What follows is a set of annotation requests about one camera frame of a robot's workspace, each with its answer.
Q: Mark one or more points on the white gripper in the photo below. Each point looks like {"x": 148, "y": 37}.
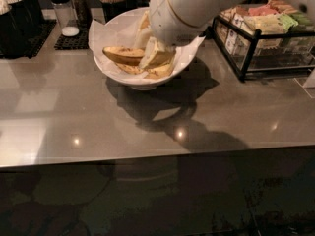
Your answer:
{"x": 166, "y": 20}

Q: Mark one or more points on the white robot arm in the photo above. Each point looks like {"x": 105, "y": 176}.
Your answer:
{"x": 178, "y": 22}

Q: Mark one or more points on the yellow banana front right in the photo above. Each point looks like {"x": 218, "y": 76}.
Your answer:
{"x": 161, "y": 71}

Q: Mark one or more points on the yellow banana left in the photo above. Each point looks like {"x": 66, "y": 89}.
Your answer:
{"x": 130, "y": 69}

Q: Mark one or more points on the white paper bowl liner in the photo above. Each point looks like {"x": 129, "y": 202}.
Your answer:
{"x": 111, "y": 33}

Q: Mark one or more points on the white ceramic bowl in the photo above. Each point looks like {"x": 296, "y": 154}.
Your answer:
{"x": 108, "y": 69}

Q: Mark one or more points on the black rubber mat small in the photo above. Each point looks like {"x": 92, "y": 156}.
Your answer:
{"x": 77, "y": 42}

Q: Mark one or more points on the dark pepper shaker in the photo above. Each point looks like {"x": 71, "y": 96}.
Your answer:
{"x": 83, "y": 13}

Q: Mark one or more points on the glass sugar shaker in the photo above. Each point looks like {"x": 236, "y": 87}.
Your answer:
{"x": 65, "y": 17}

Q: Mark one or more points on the black rubber mat large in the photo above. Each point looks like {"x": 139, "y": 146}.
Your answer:
{"x": 37, "y": 41}

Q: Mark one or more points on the black container with napkins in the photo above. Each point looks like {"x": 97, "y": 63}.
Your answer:
{"x": 19, "y": 26}

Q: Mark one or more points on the black wire condiment rack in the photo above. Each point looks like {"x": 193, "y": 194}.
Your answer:
{"x": 263, "y": 41}

